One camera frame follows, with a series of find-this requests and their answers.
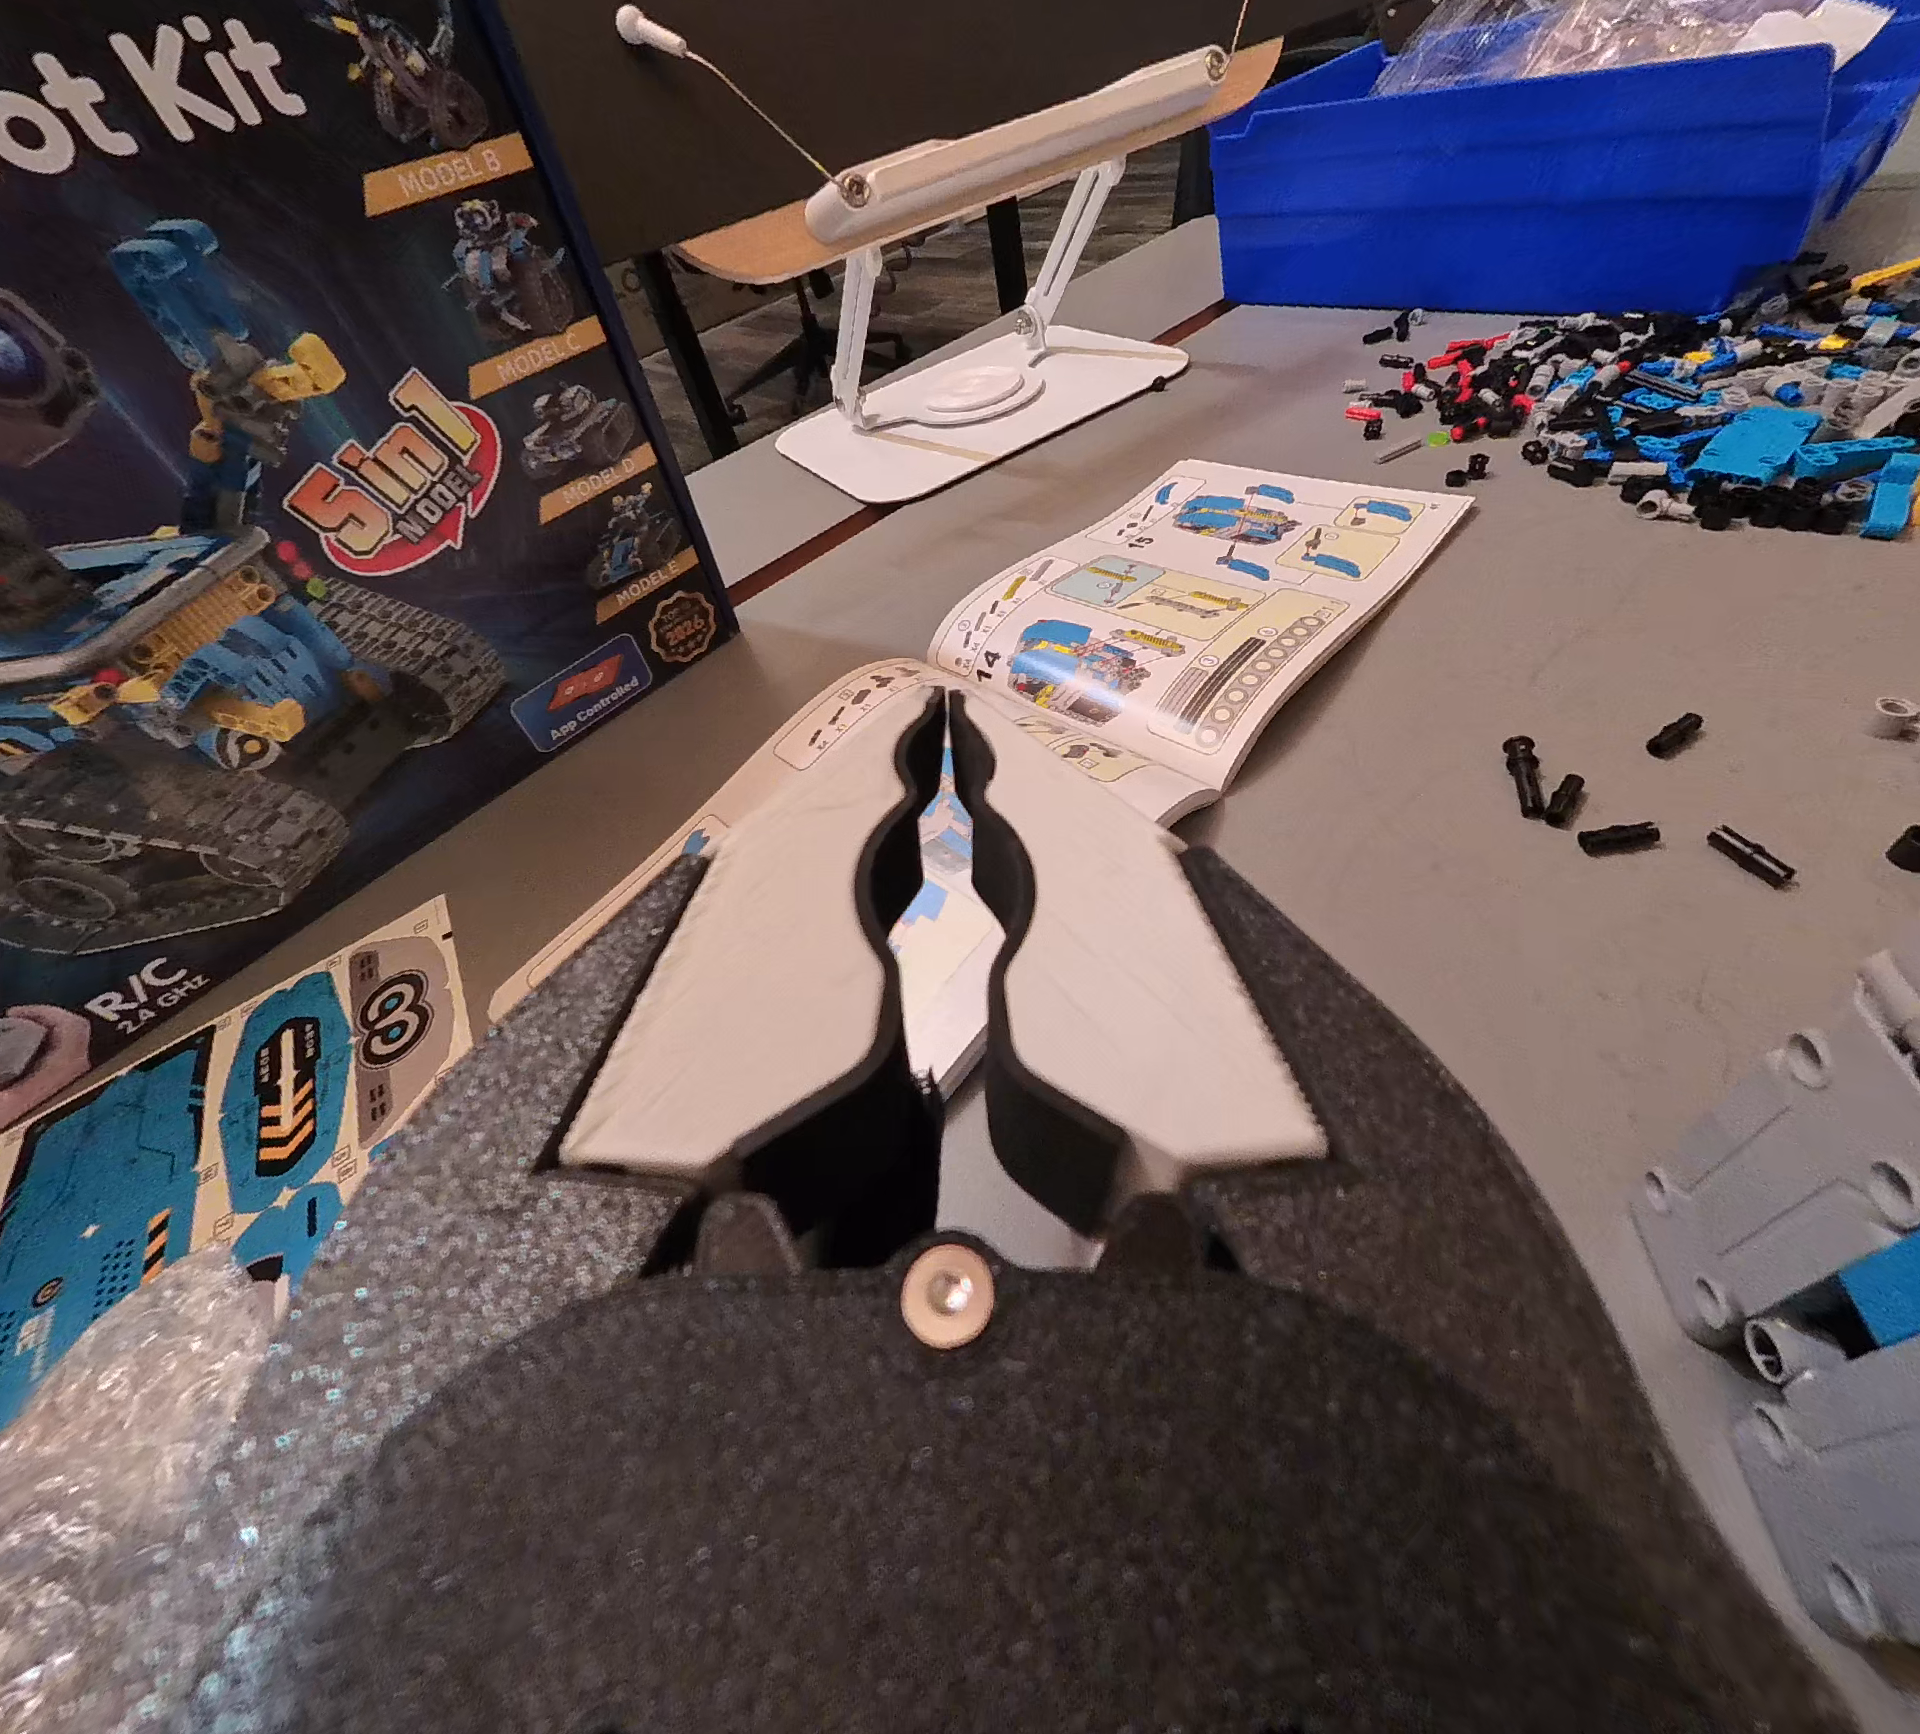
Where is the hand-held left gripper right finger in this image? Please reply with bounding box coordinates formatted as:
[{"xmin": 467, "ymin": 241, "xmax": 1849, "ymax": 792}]
[{"xmin": 949, "ymin": 691, "xmax": 1332, "ymax": 1204}]

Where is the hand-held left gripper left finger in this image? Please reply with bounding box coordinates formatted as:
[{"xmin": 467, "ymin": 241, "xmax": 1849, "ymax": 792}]
[{"xmin": 537, "ymin": 685, "xmax": 950, "ymax": 1189}]

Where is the building instruction booklet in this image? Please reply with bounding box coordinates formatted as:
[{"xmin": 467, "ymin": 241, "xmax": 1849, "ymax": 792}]
[{"xmin": 495, "ymin": 459, "xmax": 1480, "ymax": 1106}]

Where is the pile of building block parts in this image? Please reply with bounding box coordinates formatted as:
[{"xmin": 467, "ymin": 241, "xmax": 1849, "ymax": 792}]
[{"xmin": 1342, "ymin": 257, "xmax": 1920, "ymax": 545}]

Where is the grey desk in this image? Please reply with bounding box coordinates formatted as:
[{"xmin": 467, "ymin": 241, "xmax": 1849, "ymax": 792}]
[{"xmin": 0, "ymin": 188, "xmax": 1920, "ymax": 1734}]

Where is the white desk lamp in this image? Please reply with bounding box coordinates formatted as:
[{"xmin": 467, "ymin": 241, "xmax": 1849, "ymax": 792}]
[{"xmin": 774, "ymin": 47, "xmax": 1233, "ymax": 506}]

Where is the grey blue toy robot body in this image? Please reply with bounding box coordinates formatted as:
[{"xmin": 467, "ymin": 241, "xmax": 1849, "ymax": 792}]
[{"xmin": 1626, "ymin": 947, "xmax": 1920, "ymax": 1654}]

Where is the blue sticker sheet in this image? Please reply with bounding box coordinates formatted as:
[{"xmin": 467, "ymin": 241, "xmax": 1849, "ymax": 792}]
[{"xmin": 0, "ymin": 895, "xmax": 475, "ymax": 1429}]

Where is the wooden table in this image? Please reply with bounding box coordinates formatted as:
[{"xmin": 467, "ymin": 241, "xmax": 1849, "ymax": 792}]
[{"xmin": 667, "ymin": 37, "xmax": 1290, "ymax": 288}]

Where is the clear bubble wrap bag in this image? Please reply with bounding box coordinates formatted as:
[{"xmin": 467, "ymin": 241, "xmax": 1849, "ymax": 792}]
[{"xmin": 0, "ymin": 1260, "xmax": 324, "ymax": 1734}]

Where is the blue plastic bin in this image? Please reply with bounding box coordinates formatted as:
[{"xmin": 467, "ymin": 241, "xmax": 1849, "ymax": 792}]
[{"xmin": 1207, "ymin": 0, "xmax": 1920, "ymax": 315}]

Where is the dark toy kit box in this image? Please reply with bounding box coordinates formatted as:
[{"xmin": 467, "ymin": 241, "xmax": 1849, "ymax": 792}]
[{"xmin": 0, "ymin": 0, "xmax": 742, "ymax": 1136}]

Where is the heap of clear plastic bags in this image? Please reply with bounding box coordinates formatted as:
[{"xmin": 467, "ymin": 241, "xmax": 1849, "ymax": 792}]
[{"xmin": 1373, "ymin": 0, "xmax": 1884, "ymax": 103}]

